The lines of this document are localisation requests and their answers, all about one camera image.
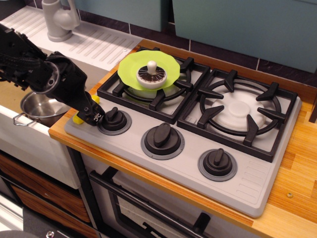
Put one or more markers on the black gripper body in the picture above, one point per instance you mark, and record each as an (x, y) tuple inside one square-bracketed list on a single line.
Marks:
[(70, 88)]

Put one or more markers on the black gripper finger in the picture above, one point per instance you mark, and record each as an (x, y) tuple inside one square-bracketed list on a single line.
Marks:
[(96, 112), (85, 116)]

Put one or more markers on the yellow toy fry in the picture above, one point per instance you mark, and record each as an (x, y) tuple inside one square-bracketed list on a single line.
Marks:
[(76, 119)]

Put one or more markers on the white toy mushroom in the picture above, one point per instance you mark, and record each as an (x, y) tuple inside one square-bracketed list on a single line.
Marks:
[(151, 76)]

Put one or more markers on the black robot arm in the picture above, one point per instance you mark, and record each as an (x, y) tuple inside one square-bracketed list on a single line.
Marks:
[(54, 75)]

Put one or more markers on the stainless steel pot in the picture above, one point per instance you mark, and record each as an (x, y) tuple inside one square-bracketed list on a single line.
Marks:
[(40, 108)]

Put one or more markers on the lime green plate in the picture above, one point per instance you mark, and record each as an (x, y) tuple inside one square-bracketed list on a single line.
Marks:
[(128, 67)]

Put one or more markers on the black left stove knob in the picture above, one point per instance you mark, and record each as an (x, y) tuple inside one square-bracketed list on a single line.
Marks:
[(114, 122)]

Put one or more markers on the black stove knob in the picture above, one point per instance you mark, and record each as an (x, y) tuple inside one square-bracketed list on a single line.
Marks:
[(114, 122), (162, 142), (217, 165)]

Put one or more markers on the black left burner grate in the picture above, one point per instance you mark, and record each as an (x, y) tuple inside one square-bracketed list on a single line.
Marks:
[(164, 104)]

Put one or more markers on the black burner grate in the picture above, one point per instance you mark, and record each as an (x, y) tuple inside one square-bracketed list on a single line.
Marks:
[(240, 113), (164, 104)]

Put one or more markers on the grey toy faucet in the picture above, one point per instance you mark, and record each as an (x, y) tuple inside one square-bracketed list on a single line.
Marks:
[(60, 22)]

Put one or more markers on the black middle stove knob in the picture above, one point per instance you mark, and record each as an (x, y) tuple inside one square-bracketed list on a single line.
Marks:
[(162, 142)]

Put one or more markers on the wooden drawer fronts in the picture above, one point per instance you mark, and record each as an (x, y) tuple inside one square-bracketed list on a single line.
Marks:
[(47, 196)]

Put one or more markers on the black right stove knob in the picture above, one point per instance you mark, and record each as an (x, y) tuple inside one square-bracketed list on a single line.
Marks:
[(217, 165)]

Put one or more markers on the black right burner grate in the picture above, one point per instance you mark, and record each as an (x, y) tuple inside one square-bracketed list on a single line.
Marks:
[(240, 113)]

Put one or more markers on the grey toy stove top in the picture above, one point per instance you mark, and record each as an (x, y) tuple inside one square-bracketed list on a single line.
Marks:
[(247, 191)]

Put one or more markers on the oven door with handle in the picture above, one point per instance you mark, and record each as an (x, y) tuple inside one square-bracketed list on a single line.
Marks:
[(105, 180)]

